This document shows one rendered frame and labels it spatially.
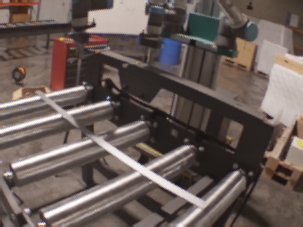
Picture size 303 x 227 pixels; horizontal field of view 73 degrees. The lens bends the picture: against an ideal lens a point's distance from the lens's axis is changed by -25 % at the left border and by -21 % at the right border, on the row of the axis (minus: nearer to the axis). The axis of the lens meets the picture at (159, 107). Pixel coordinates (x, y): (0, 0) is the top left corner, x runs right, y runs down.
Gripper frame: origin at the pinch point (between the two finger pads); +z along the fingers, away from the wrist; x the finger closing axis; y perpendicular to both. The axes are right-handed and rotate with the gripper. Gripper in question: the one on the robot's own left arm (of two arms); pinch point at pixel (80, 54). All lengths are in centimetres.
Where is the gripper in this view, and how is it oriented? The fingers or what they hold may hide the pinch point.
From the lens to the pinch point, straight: 133.9
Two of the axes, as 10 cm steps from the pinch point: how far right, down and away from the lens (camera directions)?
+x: 6.8, 4.4, -5.9
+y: -7.3, 3.3, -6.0
